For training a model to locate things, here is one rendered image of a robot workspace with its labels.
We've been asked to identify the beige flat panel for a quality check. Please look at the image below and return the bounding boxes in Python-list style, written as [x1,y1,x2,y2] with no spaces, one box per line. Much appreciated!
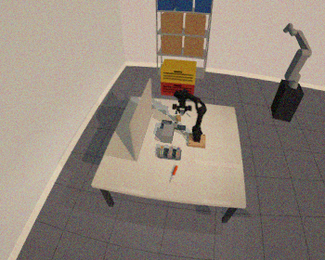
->
[129,79,152,161]

